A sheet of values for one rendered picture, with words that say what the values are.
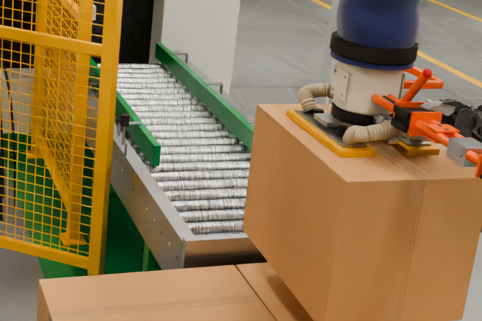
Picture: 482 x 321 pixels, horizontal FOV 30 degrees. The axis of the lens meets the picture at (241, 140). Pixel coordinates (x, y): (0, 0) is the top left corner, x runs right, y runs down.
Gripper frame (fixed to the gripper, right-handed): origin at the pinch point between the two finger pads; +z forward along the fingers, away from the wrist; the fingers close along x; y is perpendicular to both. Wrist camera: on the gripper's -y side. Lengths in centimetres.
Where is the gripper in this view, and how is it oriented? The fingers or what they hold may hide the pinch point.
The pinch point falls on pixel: (422, 122)
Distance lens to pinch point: 218.3
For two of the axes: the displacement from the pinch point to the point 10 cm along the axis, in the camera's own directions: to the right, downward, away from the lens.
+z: -9.3, 0.1, -3.7
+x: 1.2, -9.4, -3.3
